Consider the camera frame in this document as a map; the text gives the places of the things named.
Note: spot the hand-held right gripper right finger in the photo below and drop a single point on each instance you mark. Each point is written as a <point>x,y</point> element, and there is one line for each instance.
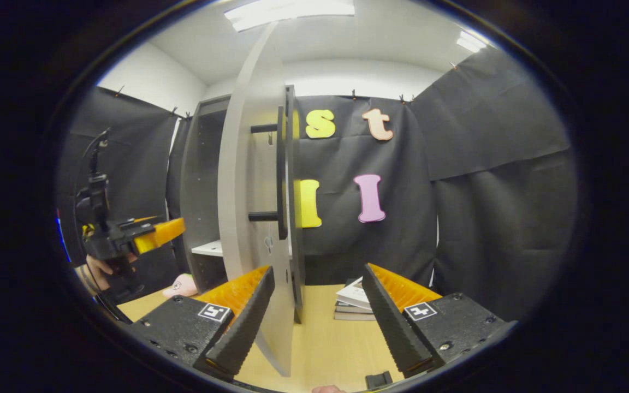
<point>391,327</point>

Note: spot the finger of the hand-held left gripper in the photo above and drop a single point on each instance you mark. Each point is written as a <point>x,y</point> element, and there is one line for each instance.
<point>159,233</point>

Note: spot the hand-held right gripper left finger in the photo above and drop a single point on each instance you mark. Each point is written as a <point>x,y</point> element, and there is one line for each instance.
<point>246,327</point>

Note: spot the dark grey cabinet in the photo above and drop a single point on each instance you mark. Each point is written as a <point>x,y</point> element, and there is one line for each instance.
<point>200,191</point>

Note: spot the beige cabinet door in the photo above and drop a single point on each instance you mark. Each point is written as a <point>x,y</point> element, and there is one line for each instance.
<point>243,174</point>

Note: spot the white cabinet shelf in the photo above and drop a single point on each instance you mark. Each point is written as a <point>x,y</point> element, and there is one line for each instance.
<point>209,248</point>

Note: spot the thick pale book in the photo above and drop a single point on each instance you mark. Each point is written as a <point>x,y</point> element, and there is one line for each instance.
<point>352,315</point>

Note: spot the white cover book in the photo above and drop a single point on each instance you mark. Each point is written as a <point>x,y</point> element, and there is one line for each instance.
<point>355,295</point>

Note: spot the pink plush toy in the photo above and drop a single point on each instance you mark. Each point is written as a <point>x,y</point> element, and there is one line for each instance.
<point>181,286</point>

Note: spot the black backdrop cloth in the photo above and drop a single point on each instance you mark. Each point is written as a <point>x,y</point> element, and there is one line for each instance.
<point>484,218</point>

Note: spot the large ceiling light panel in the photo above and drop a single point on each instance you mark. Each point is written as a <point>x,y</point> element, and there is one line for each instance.
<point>287,11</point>

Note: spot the small ceiling light panel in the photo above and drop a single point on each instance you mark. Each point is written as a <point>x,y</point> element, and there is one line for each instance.
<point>470,42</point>

